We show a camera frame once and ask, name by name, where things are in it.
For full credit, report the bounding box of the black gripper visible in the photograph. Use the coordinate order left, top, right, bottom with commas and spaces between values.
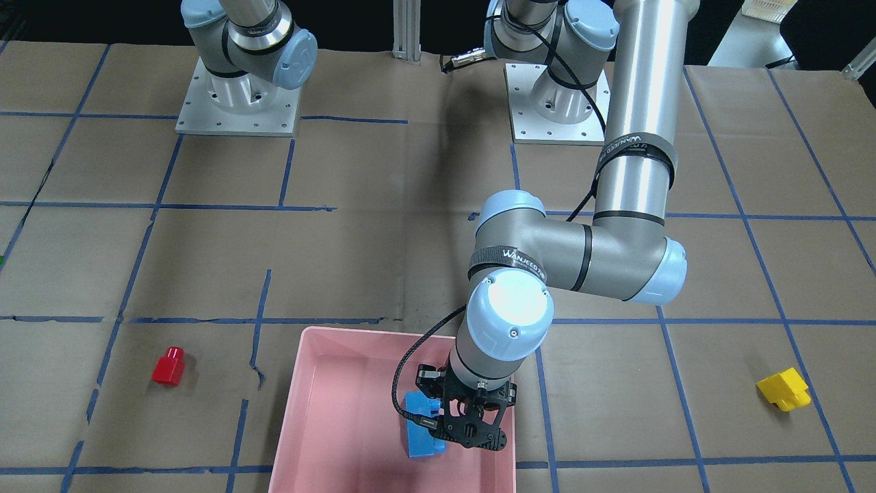
414, 364, 517, 451

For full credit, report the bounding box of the blue toy block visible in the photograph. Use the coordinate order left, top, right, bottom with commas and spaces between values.
404, 390, 446, 459

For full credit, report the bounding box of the red toy block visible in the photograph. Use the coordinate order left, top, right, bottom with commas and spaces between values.
151, 346, 185, 387

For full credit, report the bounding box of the yellow toy block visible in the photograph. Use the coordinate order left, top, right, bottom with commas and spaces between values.
755, 368, 812, 412

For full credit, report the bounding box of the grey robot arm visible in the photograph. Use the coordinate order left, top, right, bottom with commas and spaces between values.
179, 1, 318, 90
390, 1, 700, 451

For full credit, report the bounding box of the pink plastic box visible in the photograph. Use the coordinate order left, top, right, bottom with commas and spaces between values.
269, 327, 517, 492

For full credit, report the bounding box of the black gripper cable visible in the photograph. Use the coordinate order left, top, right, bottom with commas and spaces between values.
391, 307, 467, 432

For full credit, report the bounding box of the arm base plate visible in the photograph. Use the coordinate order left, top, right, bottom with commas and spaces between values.
504, 63, 604, 146
175, 59, 301, 138

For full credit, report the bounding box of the aluminium frame post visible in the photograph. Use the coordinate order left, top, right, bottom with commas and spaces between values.
392, 0, 422, 65

